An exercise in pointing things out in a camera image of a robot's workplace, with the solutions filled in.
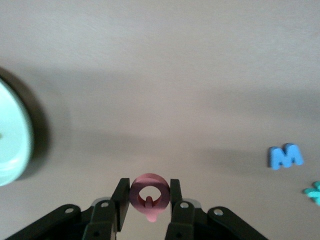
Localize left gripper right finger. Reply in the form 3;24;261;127
166;178;271;240

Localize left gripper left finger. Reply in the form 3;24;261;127
0;177;131;240

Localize red uppercase letter Q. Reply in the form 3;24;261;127
129;173;171;223

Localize blue uppercase letter W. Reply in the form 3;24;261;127
268;142;305;171

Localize green plate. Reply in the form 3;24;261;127
0;74;35;187

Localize teal uppercase letter R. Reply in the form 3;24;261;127
302;181;320;205

